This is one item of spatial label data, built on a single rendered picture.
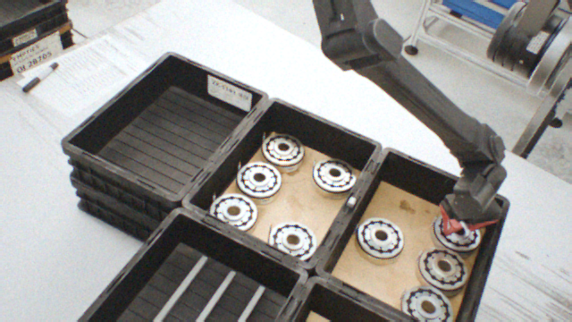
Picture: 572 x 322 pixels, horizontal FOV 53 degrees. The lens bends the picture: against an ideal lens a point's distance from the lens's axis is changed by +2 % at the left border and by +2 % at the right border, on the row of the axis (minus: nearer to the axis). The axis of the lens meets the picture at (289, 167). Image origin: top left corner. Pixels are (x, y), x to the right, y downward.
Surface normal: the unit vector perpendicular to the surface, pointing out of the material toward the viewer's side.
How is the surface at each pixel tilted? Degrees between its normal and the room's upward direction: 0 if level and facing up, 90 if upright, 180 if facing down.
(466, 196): 90
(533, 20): 90
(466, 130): 43
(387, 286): 0
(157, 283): 0
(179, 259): 0
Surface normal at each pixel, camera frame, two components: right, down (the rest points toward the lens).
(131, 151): 0.12, -0.66
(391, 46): 0.68, -0.05
